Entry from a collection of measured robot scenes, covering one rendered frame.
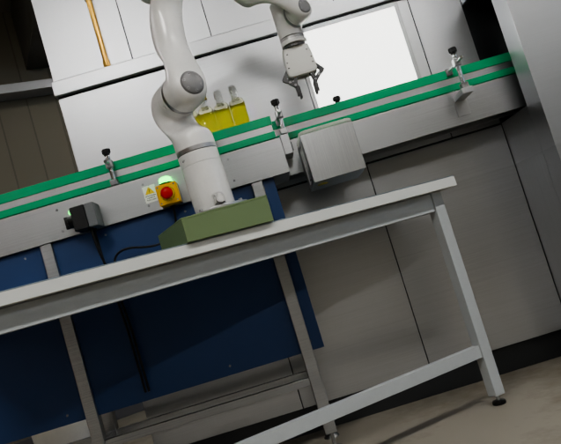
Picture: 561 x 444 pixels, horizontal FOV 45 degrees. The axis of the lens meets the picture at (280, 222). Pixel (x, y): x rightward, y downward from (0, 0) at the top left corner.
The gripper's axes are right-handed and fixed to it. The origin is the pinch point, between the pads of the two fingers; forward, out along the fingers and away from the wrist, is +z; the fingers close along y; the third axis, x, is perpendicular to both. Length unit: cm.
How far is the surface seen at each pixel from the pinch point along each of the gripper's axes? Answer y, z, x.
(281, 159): 14.8, 18.3, -6.7
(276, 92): 8.0, -12.0, -34.4
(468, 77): -59, 7, -20
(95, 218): 78, 21, 3
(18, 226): 106, 15, -5
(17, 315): 90, 48, 55
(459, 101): -52, 15, -17
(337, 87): -15.0, -7.1, -35.2
